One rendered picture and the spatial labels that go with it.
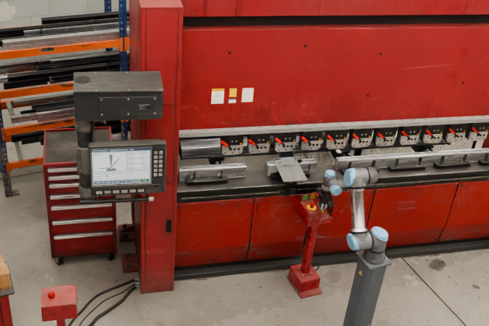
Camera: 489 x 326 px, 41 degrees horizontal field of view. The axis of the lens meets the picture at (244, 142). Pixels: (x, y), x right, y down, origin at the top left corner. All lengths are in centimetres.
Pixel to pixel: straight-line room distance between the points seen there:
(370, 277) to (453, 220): 147
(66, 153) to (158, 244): 94
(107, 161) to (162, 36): 81
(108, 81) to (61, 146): 132
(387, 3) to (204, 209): 195
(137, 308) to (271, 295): 104
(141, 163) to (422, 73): 217
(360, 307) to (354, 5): 206
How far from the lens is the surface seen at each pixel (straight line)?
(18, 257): 562
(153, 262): 499
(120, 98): 376
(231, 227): 504
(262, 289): 530
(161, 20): 397
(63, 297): 411
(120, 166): 398
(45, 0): 821
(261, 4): 426
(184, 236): 501
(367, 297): 470
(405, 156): 534
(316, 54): 454
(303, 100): 468
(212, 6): 419
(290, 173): 481
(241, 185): 484
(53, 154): 497
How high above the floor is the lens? 370
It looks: 32 degrees down
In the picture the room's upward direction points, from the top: 6 degrees clockwise
